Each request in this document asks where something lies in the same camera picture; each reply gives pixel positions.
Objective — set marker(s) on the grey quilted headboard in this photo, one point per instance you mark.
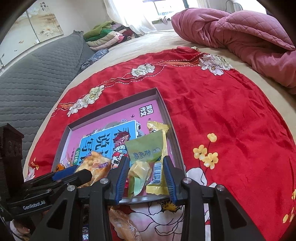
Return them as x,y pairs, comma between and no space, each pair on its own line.
32,86

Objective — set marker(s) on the brown bread snack pack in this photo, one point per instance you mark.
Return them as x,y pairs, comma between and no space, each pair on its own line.
123,225

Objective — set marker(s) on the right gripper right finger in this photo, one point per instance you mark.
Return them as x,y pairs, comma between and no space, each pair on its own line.
228,220

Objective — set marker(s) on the dark blue patterned cloth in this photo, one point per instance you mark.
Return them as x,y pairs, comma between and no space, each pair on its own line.
94,58

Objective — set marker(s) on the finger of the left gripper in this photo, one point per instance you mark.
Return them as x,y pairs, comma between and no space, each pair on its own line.
51,177
77,179

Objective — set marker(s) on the pink quilted blanket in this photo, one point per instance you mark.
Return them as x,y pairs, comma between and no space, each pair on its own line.
255,38

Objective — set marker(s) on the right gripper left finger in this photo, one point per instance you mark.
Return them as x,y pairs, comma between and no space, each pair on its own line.
64,220

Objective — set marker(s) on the beige bed sheet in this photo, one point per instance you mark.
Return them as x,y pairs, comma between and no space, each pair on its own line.
168,39

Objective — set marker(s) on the blue cookie packet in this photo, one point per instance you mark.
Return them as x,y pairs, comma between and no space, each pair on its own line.
85,223

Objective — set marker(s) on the orange pack fried snack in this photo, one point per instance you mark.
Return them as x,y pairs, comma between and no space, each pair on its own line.
62,166

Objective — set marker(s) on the green yellow cake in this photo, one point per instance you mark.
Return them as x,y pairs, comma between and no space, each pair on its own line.
143,152

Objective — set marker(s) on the stack of folded clothes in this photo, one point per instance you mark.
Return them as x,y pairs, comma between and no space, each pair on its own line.
107,35

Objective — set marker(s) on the gold wafer snack bar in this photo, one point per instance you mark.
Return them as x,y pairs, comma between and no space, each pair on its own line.
158,184

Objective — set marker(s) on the red floral cloth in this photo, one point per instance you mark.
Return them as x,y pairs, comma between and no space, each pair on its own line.
229,132

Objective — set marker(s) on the white drying rack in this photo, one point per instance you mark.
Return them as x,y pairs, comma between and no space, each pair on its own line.
231,6

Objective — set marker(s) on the window with dark frame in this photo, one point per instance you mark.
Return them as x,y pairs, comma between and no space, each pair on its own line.
164,7

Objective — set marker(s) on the floral wall painting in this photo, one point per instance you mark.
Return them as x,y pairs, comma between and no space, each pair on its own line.
36,25

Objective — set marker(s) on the white sheer curtain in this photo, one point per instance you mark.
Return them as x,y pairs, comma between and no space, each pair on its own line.
130,14

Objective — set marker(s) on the clear pack yellow puffs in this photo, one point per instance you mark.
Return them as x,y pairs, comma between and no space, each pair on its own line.
98,165

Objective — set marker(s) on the shallow grey cardboard box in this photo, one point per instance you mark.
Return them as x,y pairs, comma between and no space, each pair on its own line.
106,130

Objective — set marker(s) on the person's left hand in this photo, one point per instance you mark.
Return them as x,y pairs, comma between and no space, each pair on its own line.
19,231

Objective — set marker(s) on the red cow milk candy stick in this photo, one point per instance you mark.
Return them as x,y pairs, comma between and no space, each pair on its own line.
120,149

